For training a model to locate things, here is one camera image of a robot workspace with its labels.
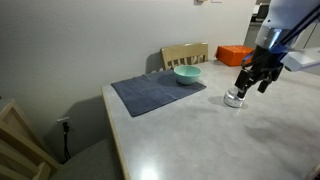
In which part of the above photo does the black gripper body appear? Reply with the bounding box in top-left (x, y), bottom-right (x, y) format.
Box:
top-left (240, 44), bottom-right (285, 84)

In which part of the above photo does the silver candle tin container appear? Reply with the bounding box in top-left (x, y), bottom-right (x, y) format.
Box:
top-left (222, 87), bottom-right (247, 109)

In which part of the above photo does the orange cardboard box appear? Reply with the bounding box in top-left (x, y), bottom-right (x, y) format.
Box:
top-left (214, 44), bottom-right (255, 67)

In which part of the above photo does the teal ceramic bowl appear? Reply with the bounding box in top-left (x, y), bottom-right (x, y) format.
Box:
top-left (173, 64), bottom-right (203, 86)

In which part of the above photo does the light wooden slatted chair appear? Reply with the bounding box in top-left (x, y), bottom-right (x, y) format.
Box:
top-left (160, 41), bottom-right (210, 71)
top-left (0, 99), bottom-right (124, 180)

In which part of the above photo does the dark blue cloth placemat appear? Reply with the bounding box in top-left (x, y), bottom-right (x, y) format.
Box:
top-left (110, 69), bottom-right (207, 118)

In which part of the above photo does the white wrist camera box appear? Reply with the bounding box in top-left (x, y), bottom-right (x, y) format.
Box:
top-left (280, 46), bottom-right (320, 73)

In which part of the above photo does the white wall power outlet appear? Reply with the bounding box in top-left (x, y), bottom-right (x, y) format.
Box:
top-left (56, 116), bottom-right (73, 133)

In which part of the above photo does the black power cord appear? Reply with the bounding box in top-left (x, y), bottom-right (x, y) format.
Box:
top-left (61, 121), bottom-right (73, 161)

